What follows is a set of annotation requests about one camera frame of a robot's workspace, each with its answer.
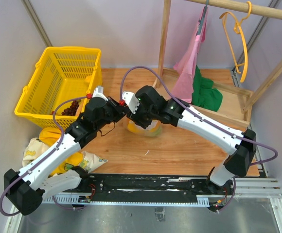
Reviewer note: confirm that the wooden clothes rack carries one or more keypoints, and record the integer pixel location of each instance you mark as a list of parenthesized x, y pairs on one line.
[(224, 103)]

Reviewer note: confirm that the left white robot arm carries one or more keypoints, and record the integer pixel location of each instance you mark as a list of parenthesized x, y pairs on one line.
[(29, 186)]

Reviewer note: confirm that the sliced mango toy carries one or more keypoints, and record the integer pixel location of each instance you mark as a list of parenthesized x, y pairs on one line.
[(49, 135)]

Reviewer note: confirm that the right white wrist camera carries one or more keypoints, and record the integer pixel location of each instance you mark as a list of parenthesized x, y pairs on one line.
[(131, 101)]

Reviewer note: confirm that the yellow plastic basket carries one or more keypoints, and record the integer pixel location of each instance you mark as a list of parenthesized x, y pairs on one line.
[(61, 74)]

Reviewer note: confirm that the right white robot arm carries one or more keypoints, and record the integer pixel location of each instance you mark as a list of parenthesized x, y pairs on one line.
[(239, 146)]

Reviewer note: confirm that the purple grapes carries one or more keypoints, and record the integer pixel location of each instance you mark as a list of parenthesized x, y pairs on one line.
[(72, 109)]

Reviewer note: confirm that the grey clothes hanger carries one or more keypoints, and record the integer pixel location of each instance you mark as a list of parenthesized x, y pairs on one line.
[(202, 19)]

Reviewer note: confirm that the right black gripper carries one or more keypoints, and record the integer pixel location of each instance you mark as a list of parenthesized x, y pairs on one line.
[(136, 118)]

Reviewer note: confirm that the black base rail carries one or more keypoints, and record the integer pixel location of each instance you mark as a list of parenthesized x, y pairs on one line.
[(142, 189)]

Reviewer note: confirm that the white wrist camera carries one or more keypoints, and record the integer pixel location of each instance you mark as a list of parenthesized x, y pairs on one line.
[(131, 101), (98, 92)]

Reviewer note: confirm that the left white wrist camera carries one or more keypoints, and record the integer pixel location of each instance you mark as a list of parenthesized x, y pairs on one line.
[(98, 92)]

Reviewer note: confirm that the pink cloth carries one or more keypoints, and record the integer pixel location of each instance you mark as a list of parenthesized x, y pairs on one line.
[(183, 88)]

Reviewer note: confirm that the orange mango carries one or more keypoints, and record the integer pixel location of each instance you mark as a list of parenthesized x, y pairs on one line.
[(132, 127)]

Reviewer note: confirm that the clear zip bag orange zipper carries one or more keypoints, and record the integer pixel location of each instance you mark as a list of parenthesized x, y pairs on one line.
[(153, 130)]

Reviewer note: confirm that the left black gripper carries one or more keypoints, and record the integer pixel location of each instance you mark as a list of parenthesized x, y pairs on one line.
[(120, 111)]

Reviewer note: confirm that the yellow patterned cloth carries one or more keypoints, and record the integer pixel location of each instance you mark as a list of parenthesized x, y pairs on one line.
[(37, 146)]

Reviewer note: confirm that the green cloth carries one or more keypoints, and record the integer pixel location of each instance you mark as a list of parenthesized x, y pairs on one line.
[(204, 94)]

